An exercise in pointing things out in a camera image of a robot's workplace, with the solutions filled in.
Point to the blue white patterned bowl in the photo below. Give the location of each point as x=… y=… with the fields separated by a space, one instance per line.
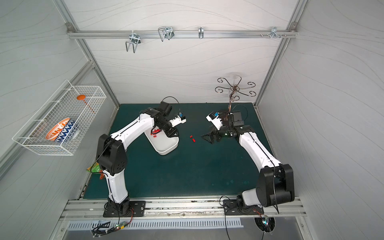
x=70 y=130

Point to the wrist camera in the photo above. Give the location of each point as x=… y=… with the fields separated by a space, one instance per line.
x=180 y=118
x=215 y=120

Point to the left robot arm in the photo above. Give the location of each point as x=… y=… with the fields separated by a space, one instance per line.
x=112 y=151

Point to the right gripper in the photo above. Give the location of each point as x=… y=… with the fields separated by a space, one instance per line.
x=216 y=133

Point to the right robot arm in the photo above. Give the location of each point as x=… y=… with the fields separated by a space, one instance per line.
x=275 y=184

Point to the copper wire jewelry stand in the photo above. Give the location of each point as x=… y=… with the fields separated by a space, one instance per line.
x=235 y=89

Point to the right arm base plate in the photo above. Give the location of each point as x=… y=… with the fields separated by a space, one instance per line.
x=232 y=208

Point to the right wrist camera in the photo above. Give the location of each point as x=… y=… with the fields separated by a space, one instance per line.
x=215 y=120

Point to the white plastic storage box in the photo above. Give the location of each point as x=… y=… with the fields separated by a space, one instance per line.
x=162 y=144

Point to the aluminium cross rail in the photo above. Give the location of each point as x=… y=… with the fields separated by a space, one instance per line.
x=179 y=34

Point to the white wire basket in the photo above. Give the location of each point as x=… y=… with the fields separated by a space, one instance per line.
x=61 y=104

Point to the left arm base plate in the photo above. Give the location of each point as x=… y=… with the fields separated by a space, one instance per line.
x=135 y=209

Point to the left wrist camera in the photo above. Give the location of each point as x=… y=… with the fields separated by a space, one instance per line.
x=180 y=118

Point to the green snack packet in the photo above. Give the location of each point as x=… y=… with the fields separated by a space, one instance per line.
x=95 y=169

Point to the orange white patterned bowl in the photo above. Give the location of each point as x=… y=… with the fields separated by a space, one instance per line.
x=57 y=129

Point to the metal hook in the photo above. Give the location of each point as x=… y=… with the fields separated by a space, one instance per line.
x=273 y=34
x=201 y=32
x=133 y=42
x=166 y=33

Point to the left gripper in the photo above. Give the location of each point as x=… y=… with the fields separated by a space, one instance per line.
x=167 y=128

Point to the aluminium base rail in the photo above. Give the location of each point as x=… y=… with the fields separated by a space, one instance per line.
x=175 y=208

